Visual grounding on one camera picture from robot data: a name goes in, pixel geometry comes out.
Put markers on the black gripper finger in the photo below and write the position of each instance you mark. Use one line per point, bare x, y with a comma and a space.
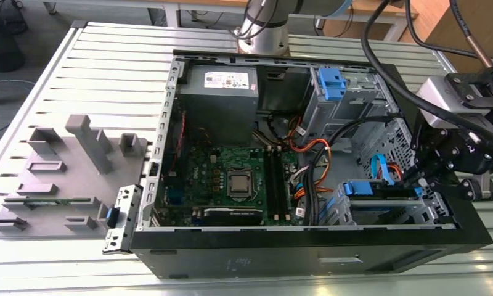
440, 145
460, 188

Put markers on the hard disk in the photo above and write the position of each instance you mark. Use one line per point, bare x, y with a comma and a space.
357, 188

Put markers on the silver disk bay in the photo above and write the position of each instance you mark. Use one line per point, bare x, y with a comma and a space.
377, 202

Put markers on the silver optical drive cage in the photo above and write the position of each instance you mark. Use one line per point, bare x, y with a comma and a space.
349, 106

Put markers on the blue drive bay latch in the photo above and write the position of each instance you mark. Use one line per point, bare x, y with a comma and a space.
330, 83

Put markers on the wooden cabinet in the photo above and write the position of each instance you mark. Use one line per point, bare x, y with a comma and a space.
489, 18

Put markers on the CPU socket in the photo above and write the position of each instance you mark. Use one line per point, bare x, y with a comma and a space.
240, 169

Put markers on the silver CPU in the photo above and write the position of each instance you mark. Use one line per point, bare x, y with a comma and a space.
240, 182

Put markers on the black PC case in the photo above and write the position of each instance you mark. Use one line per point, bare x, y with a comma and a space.
270, 253

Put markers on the grey power supply unit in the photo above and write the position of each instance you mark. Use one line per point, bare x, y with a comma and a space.
213, 117

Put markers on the black graphics card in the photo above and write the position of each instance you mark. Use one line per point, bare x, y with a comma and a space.
229, 214

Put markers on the green motherboard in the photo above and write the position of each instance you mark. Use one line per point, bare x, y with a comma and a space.
205, 160

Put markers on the white framed wooden desk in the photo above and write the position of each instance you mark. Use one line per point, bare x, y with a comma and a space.
170, 17

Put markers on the grey parts rack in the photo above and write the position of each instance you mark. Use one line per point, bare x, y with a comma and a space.
77, 185

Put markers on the green RAM stick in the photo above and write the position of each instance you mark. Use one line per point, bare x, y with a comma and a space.
45, 201

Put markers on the black round bin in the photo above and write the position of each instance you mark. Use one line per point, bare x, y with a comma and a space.
5, 55

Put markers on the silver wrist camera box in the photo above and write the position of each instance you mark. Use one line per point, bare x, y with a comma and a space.
430, 92

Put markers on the metal expansion slot bracket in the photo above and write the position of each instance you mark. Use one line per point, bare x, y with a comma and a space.
125, 197

